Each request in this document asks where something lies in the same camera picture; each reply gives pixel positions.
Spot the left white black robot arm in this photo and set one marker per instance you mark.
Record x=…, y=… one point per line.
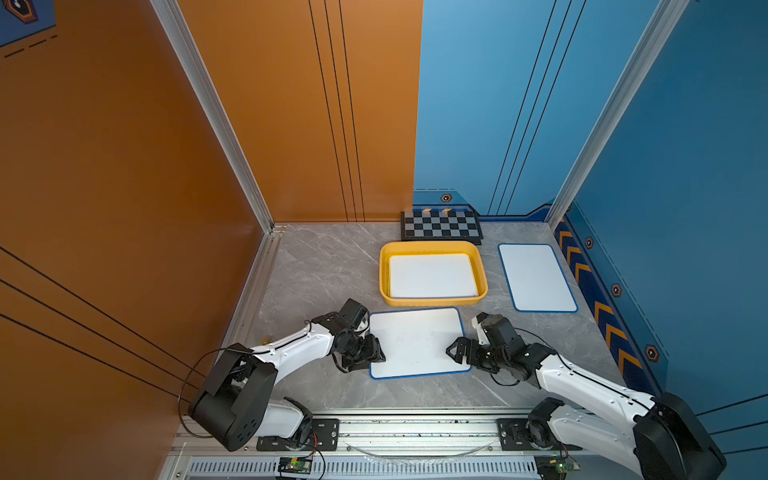
x=235, y=402

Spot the yellow plastic storage box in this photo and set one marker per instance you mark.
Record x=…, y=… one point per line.
x=427, y=248

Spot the green circuit board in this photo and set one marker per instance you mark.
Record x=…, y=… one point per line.
x=556, y=467
x=294, y=467

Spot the right green circuit board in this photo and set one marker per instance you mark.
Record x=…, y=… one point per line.
x=556, y=467

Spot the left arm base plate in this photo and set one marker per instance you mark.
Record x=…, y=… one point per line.
x=319, y=434

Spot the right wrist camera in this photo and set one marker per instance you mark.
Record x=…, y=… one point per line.
x=477, y=324

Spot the aluminium front rail frame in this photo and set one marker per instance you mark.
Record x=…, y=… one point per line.
x=390, y=444

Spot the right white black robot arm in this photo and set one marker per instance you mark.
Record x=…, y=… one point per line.
x=656, y=437

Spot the aluminium corner post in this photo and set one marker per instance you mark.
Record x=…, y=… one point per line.
x=655, y=35
x=176, y=29

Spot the yellow-framed whiteboard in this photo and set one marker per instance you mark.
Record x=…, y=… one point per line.
x=434, y=276

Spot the right aluminium corner post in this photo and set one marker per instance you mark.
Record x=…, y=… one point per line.
x=655, y=35

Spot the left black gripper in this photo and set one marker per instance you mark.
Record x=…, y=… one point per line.
x=374, y=354

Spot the left aluminium corner post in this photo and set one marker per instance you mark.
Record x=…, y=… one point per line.
x=176, y=29

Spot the black grey checkerboard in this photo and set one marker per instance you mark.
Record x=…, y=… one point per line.
x=441, y=224

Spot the left green circuit board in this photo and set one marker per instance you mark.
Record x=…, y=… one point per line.
x=294, y=467

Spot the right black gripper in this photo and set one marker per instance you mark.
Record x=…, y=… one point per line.
x=459, y=345

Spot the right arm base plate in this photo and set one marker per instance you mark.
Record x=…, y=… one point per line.
x=519, y=434

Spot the blue-framed whiteboard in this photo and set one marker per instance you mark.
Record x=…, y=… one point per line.
x=414, y=343
x=535, y=279

